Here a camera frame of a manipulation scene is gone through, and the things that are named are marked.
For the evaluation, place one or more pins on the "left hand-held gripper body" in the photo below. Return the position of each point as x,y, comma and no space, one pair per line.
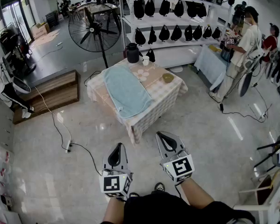
112,183

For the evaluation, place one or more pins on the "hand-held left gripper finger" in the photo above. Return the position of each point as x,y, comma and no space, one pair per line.
105,160
124,158

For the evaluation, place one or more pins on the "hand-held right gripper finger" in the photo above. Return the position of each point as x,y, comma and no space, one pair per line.
162,151
180,145

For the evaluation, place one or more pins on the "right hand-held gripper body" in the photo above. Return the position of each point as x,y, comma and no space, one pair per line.
180,168

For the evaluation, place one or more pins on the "light blue towel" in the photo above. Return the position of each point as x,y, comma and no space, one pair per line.
126,90

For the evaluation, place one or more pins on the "person's right forearm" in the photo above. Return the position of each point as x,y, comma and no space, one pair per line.
196,192

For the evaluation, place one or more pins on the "person's left forearm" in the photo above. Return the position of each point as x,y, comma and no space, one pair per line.
113,209

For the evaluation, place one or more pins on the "grey shoulder pack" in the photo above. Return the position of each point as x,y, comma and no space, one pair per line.
242,219

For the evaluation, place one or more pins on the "person's black shoe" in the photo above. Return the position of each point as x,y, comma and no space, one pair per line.
159,186
133,194

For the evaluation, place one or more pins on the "white power strip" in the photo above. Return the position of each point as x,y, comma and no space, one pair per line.
68,146
262,115

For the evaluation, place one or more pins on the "tan bowl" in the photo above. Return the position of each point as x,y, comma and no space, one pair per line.
168,78

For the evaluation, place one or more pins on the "white oval board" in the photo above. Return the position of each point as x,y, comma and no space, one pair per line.
177,69

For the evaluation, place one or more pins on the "wooden step platform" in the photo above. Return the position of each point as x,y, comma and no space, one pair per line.
53,92

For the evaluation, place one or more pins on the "wooden chair brown seat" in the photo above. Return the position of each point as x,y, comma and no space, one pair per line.
264,190

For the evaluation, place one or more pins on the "light blue covered table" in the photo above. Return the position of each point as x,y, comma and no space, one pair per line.
210,62

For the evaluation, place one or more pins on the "grey round pad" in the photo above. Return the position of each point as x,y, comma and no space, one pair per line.
21,85
245,84

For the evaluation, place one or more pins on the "black chair grey seat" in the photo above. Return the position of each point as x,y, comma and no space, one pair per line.
270,148

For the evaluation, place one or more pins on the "white enamel mug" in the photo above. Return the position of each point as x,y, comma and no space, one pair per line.
145,60

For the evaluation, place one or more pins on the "black thermos jug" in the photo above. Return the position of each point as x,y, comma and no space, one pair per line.
132,53

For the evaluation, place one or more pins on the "yellow packet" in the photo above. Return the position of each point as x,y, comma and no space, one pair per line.
214,48

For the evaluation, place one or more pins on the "white desk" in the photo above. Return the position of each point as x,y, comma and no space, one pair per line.
278,202

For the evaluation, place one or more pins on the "blue cooking pot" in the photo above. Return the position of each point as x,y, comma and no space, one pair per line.
225,51

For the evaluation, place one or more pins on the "white locker cabinet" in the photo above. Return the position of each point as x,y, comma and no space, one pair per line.
0,122

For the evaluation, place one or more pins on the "white metal shelving rack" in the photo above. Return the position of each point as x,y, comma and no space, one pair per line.
151,20

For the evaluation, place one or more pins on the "row of black bags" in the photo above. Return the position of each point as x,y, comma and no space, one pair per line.
138,8

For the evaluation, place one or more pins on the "cardboard box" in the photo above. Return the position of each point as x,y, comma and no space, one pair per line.
40,30

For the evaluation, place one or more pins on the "dark background table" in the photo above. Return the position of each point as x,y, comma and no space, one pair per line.
102,9

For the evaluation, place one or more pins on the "small black standing fan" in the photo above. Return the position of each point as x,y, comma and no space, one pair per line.
12,38

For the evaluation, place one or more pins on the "glass entrance door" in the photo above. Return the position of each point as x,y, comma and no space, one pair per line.
14,10

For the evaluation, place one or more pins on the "large black pedestal fan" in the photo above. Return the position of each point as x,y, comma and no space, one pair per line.
94,29

